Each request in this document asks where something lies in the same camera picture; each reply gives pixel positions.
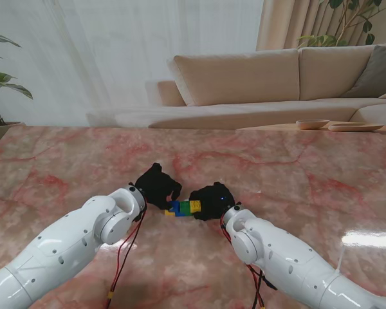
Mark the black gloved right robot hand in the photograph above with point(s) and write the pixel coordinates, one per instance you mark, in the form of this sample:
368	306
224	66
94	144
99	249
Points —
214	199

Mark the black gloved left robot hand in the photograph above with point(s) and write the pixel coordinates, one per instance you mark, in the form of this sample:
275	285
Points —
156	185

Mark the yellow toy brick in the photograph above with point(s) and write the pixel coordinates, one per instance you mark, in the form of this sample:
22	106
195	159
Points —
196	206
169	213

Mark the blue toy brick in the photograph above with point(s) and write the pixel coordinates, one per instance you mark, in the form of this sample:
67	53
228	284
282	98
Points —
180	215
176	206

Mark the green toy brick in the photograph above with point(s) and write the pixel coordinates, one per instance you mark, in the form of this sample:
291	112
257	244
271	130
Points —
185	206

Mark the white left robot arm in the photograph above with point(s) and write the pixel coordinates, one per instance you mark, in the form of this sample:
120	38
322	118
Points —
67	238

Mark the wooden bowl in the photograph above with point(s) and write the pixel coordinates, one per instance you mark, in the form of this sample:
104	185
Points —
312	124

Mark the beige sofa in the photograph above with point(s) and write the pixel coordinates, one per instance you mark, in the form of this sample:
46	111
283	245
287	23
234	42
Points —
238	77

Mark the white sheer curtain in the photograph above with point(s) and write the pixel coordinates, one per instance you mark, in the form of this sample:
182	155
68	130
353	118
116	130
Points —
115	48

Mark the wooden tray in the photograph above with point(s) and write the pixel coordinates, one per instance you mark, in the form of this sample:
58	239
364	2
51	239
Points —
354	127

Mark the grey plant pot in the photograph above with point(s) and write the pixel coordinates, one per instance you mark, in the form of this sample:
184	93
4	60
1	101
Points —
0	132

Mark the broad leaf potted plant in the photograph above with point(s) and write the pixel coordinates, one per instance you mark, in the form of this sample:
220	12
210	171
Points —
19	90

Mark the beige curtain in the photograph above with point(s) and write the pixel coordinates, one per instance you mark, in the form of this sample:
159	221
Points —
289	25

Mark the grey sofa cushion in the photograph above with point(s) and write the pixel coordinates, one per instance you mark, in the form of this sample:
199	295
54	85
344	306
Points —
376	71

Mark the tall green leafy plant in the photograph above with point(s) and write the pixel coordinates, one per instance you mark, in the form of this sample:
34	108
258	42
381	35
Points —
368	26

